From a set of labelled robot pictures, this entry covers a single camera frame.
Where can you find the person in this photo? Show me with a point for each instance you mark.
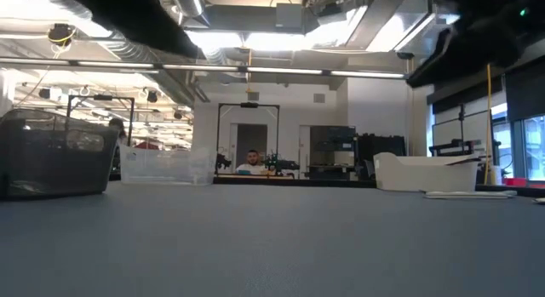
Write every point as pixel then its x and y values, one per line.
pixel 117 126
pixel 253 163

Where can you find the small black background robot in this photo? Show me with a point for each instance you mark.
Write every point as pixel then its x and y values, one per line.
pixel 281 164

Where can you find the black gantry frame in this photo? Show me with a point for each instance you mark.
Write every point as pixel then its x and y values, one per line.
pixel 100 98
pixel 249 105

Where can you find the dark grey plastic bin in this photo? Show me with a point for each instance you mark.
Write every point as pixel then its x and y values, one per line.
pixel 51 169

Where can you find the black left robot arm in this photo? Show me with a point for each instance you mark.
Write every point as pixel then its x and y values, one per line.
pixel 127 16

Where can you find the clear plastic bin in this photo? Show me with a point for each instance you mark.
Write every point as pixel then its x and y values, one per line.
pixel 166 169

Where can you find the long ceiling light bar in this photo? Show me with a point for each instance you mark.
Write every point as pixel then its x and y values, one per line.
pixel 281 70

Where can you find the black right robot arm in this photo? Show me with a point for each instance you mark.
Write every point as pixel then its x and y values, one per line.
pixel 489 33

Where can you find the black shelf cabinet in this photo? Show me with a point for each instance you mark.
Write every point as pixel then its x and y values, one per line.
pixel 332 152

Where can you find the black aluminium table frame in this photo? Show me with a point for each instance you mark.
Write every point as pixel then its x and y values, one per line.
pixel 298 183

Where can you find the silver ventilation duct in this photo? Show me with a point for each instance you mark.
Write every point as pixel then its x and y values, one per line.
pixel 127 46

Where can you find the red box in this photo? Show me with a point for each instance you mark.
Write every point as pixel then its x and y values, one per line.
pixel 521 182

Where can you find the white board panel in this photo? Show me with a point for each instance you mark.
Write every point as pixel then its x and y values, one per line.
pixel 447 135

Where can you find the white plastic bin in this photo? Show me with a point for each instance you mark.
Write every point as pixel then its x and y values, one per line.
pixel 426 175

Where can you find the grey ceiling box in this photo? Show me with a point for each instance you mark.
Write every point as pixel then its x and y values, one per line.
pixel 289 15

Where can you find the black tripod stand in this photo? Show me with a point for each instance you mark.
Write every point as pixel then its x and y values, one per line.
pixel 462 127

